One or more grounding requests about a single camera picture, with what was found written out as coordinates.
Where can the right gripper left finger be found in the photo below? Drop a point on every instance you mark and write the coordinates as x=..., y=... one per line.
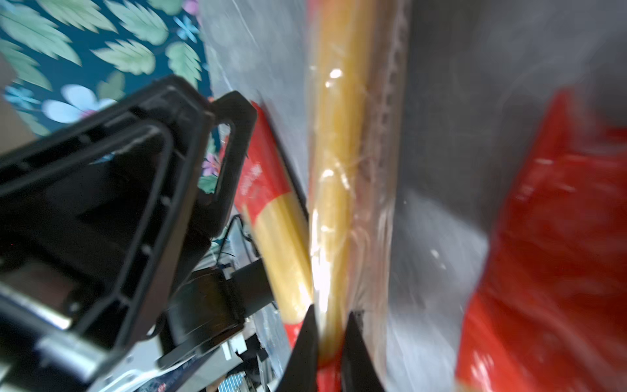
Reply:
x=301, y=372

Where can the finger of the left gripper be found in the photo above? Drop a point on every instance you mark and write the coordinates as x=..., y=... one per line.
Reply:
x=213, y=210

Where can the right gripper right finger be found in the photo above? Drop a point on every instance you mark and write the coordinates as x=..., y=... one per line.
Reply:
x=357, y=371

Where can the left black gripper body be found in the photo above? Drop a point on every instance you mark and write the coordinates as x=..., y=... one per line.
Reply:
x=100, y=223

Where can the red spaghetti package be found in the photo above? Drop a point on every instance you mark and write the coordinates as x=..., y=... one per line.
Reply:
x=267, y=201
x=356, y=83

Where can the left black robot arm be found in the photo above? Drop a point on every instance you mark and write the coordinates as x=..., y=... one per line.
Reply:
x=203, y=311

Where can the red macaroni bag left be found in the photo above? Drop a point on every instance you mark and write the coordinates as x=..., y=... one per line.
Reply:
x=549, y=312

